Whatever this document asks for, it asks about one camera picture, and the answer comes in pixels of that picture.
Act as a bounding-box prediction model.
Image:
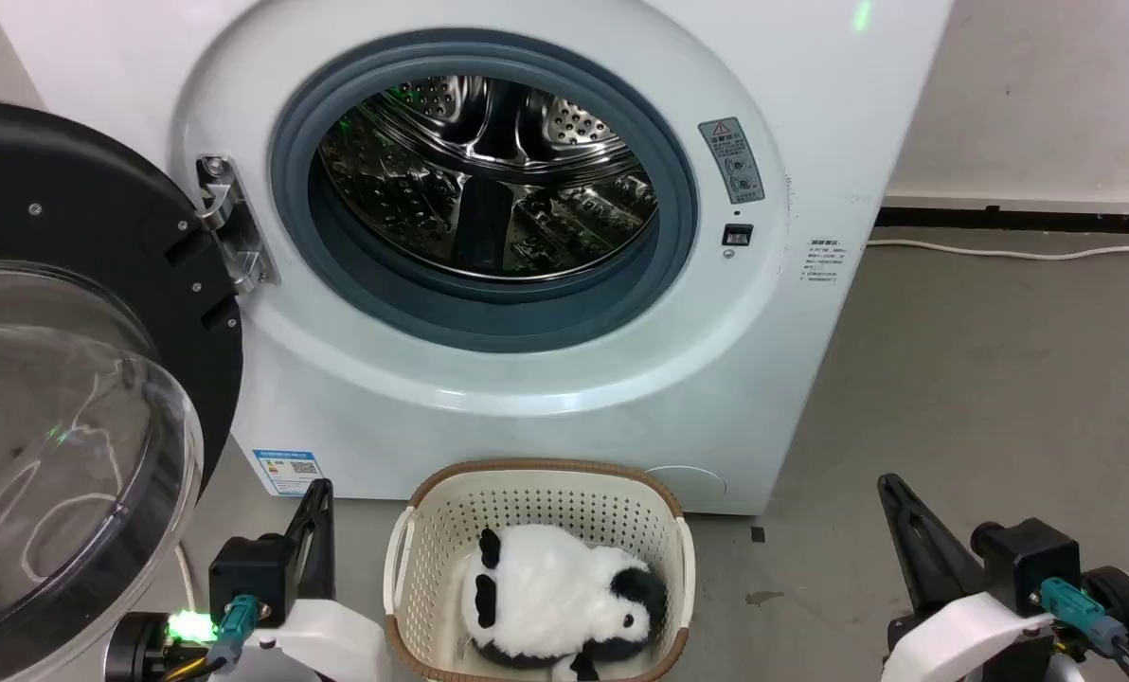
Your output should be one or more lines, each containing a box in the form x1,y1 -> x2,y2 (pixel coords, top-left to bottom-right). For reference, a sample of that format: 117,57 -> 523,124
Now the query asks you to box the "thin white hose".
172,542 -> 198,617

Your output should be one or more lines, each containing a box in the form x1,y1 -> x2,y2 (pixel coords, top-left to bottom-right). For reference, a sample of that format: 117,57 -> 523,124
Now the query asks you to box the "grey rubber door gasket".
270,28 -> 700,354

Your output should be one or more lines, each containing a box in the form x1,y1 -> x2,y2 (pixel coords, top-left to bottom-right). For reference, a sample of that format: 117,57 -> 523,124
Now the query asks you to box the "small text label sticker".
802,239 -> 851,285

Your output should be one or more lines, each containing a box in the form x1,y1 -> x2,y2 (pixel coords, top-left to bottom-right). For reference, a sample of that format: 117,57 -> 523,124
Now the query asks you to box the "white front-load washing machine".
0,0 -> 956,517

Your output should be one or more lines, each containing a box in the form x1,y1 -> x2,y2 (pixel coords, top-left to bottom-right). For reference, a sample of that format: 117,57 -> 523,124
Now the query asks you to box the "black and white panda plush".
459,524 -> 670,682

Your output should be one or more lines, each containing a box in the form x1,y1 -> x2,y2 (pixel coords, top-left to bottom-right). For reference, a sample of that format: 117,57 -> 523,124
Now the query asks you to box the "stainless steel washer drum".
317,75 -> 660,281

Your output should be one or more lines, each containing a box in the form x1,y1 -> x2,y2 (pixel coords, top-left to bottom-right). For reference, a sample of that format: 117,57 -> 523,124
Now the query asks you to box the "blue energy label sticker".
252,449 -> 324,498

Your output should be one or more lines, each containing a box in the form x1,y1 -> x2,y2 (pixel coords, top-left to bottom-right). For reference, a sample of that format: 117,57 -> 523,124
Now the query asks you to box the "cream plastic laundry basket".
382,458 -> 696,682

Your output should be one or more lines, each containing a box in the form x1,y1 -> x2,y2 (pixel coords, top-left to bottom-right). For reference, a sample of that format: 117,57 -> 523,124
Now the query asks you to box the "teal plug left camera cable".
165,595 -> 264,682

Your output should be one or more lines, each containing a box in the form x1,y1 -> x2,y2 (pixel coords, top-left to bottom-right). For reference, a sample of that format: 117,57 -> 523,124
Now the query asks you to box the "round white filter cover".
642,464 -> 728,501

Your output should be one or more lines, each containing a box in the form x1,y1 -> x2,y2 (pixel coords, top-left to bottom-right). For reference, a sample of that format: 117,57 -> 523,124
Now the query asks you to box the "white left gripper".
231,478 -> 391,682

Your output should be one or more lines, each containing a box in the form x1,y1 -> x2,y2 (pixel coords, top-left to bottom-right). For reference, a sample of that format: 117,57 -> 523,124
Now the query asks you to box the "black washer door, glass dome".
0,98 -> 245,682

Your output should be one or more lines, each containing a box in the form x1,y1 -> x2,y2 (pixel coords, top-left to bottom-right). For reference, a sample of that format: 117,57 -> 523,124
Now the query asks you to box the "teal plug camera cable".
165,595 -> 264,682
1039,576 -> 1129,682

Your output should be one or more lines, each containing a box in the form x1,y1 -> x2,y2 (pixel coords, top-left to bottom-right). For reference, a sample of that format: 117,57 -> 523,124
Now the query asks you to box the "black wall baseboard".
873,206 -> 1129,235

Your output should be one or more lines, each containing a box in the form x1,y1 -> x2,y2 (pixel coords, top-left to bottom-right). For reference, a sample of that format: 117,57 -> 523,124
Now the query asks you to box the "white cable on floor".
866,238 -> 1129,261

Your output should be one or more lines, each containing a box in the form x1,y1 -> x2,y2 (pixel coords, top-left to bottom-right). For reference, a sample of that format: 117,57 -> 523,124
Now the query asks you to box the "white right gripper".
876,473 -> 1060,682

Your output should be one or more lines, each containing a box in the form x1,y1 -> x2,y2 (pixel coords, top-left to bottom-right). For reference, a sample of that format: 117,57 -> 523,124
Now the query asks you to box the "teal plug right camera cable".
1039,576 -> 1129,682

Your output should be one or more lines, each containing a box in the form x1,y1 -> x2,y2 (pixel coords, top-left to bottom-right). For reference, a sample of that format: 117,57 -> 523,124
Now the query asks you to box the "chrome door hinge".
195,154 -> 280,295

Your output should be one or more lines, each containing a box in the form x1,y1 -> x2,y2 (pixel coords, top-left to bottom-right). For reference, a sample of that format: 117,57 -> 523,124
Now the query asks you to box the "grey warning sticker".
698,117 -> 766,206

